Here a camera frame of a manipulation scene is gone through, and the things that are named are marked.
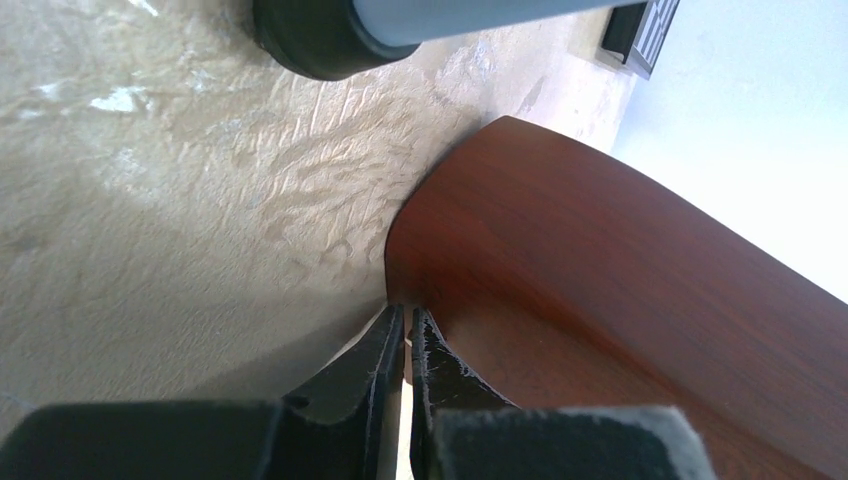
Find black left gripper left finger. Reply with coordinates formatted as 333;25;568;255
1;306;404;479

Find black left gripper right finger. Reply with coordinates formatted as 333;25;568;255
410;308;716;479

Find brown wooden metronome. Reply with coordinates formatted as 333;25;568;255
385;117;847;479

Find light blue music stand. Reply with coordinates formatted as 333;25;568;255
252;0;610;81

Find black white chessboard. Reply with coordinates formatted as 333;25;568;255
601;0;680;80

